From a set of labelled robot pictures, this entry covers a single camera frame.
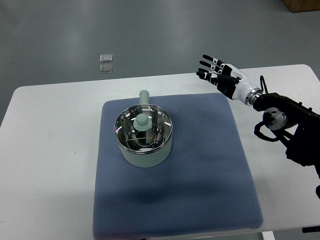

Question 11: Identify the white table leg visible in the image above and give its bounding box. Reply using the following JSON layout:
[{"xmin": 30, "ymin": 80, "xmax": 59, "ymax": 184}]
[{"xmin": 261, "ymin": 231, "xmax": 275, "ymax": 240}]

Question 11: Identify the upper metal floor plate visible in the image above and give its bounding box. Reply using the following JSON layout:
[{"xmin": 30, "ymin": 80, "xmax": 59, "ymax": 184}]
[{"xmin": 99, "ymin": 53, "xmax": 113, "ymax": 63}]

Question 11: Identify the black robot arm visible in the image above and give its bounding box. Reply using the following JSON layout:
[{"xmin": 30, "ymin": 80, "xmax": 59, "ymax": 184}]
[{"xmin": 252, "ymin": 93, "xmax": 320, "ymax": 174}]

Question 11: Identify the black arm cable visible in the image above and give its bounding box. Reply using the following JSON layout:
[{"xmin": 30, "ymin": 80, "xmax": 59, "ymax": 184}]
[{"xmin": 258, "ymin": 75, "xmax": 270, "ymax": 95}]

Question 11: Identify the brown cardboard box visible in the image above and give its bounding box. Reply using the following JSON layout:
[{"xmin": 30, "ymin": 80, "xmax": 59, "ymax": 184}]
[{"xmin": 282, "ymin": 0, "xmax": 320, "ymax": 13}]

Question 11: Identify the metal floor plate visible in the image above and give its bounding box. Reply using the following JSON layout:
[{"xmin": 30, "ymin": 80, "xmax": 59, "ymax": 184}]
[
  {"xmin": 99, "ymin": 63, "xmax": 113, "ymax": 74},
  {"xmin": 99, "ymin": 53, "xmax": 113, "ymax": 63}
]

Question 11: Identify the lower metal floor plate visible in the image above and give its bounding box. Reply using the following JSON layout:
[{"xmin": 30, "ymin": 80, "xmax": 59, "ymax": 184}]
[{"xmin": 99, "ymin": 63, "xmax": 113, "ymax": 74}]

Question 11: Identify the green pot with handle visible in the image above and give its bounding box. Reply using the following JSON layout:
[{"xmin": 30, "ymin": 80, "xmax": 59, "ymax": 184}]
[{"xmin": 116, "ymin": 90, "xmax": 173, "ymax": 168}]

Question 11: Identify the blue quilted mat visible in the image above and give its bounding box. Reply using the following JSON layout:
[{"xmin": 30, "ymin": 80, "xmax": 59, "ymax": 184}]
[{"xmin": 93, "ymin": 93, "xmax": 264, "ymax": 240}]

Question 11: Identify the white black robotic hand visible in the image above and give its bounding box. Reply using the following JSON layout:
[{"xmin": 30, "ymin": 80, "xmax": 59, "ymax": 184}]
[{"xmin": 196, "ymin": 54, "xmax": 263, "ymax": 106}]

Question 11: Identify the glass lid with green knob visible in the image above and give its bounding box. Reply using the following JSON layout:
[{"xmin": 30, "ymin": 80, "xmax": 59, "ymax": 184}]
[{"xmin": 114, "ymin": 104, "xmax": 173, "ymax": 154}]

